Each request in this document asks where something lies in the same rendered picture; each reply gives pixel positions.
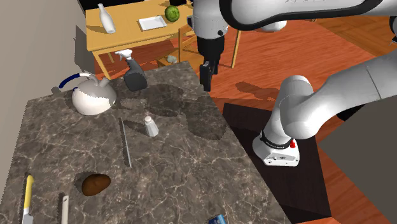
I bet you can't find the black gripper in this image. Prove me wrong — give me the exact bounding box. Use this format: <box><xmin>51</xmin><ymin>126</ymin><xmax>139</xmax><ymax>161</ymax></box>
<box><xmin>197</xmin><ymin>35</ymin><xmax>226</xmax><ymax>92</ymax></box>

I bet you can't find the dark grey spray bottle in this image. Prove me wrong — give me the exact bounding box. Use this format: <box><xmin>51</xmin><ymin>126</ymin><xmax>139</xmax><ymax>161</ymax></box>
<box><xmin>115</xmin><ymin>49</ymin><xmax>148</xmax><ymax>92</ymax></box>

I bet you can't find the white salt shaker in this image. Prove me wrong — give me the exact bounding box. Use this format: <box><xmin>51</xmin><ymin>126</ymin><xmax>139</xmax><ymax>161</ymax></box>
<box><xmin>143</xmin><ymin>115</ymin><xmax>160</xmax><ymax>138</ymax></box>

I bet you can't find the wooden table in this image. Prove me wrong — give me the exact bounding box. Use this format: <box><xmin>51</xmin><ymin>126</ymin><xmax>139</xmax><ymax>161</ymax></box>
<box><xmin>85</xmin><ymin>0</ymin><xmax>242</xmax><ymax>80</ymax></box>

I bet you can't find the thin grey serrated knife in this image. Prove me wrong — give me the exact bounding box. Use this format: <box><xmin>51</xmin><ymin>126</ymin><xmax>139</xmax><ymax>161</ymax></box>
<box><xmin>118</xmin><ymin>117</ymin><xmax>133</xmax><ymax>169</ymax></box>

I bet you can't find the dark robot stand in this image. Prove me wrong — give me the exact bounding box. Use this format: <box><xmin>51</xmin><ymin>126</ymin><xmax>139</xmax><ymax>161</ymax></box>
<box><xmin>222</xmin><ymin>102</ymin><xmax>332</xmax><ymax>224</ymax></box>

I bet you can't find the blue box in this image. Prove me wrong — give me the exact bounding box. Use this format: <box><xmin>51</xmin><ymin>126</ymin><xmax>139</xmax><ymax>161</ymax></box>
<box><xmin>206</xmin><ymin>213</ymin><xmax>227</xmax><ymax>224</ymax></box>

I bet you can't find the brown potato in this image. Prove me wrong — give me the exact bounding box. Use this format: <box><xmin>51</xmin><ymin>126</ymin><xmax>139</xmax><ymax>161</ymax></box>
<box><xmin>81</xmin><ymin>173</ymin><xmax>112</xmax><ymax>197</ymax></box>

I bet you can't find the white kettle with blue handle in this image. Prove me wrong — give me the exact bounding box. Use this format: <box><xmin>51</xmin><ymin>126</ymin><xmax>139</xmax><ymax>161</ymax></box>
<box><xmin>58</xmin><ymin>73</ymin><xmax>118</xmax><ymax>116</ymax></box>

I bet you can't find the white-handled utensil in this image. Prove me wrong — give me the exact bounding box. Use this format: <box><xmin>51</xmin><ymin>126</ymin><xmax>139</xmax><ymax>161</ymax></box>
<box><xmin>60</xmin><ymin>194</ymin><xmax>70</xmax><ymax>224</ymax></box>

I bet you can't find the yellow-handled knife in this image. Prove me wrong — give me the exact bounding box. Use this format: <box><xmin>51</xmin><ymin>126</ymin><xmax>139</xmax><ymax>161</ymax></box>
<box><xmin>21</xmin><ymin>174</ymin><xmax>35</xmax><ymax>224</ymax></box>

